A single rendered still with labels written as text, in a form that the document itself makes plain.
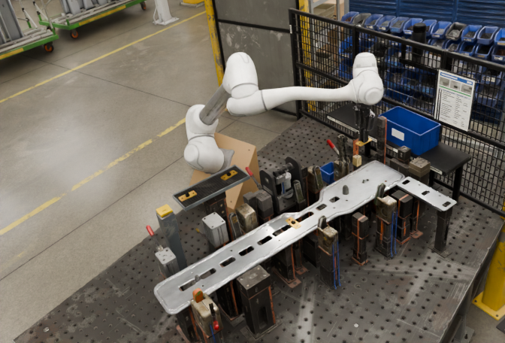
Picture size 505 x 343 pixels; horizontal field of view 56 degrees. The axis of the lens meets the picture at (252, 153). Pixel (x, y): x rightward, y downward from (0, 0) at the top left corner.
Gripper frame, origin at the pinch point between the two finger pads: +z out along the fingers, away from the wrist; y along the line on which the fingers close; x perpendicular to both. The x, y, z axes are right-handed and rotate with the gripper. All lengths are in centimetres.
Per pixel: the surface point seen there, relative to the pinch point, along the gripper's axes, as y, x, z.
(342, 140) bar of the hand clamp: -14.0, -0.9, 8.8
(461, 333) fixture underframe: 52, 26, 121
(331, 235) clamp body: 22, -43, 25
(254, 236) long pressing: -5, -66, 29
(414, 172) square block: 13.7, 23.2, 27.2
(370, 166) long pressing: -6.7, 12.9, 28.5
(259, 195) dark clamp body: -20, -51, 21
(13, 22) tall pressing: -737, -44, 73
